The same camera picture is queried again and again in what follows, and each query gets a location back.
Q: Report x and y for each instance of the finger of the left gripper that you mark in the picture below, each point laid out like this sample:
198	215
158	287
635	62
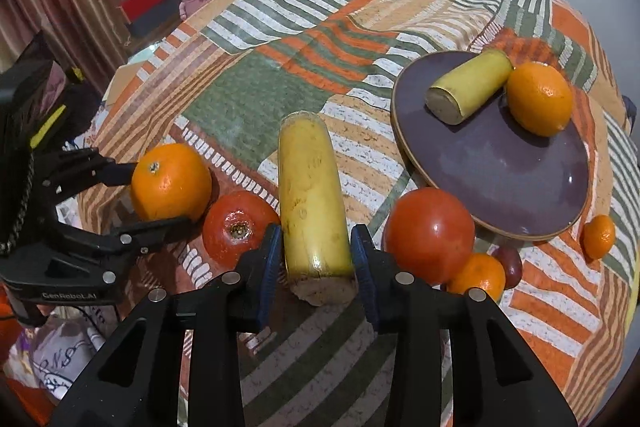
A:
141	238
66	173

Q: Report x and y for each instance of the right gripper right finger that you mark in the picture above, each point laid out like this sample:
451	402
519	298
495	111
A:
497	380

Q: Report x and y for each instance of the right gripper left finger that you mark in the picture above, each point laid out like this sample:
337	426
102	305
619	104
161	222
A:
133	380

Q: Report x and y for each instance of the large orange with sticker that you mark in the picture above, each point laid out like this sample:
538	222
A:
171	181

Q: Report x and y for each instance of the red tomato with stem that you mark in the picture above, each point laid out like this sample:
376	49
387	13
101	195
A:
236	223

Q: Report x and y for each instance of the smooth red tomato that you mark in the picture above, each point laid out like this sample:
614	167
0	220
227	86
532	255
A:
430	234

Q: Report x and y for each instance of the long yellow banana piece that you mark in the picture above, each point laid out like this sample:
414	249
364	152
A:
316	246

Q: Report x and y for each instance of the small mandarin near tomato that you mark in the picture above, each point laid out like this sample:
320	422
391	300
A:
481	271

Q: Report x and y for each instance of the dark red plum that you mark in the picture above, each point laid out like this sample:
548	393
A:
511	262

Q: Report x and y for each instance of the small mandarin by plate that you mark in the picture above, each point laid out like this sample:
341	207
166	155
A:
598	237

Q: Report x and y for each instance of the red box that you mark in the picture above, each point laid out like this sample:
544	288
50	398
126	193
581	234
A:
144	16

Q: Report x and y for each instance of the dark purple round plate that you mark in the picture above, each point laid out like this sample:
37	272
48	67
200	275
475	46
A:
513	182

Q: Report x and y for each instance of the striped patchwork bedspread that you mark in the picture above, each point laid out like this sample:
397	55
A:
224	79

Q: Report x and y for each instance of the orange on plate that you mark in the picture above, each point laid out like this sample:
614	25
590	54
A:
539	98

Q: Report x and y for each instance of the short yellow banana piece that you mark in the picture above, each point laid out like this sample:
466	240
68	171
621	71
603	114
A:
457	95

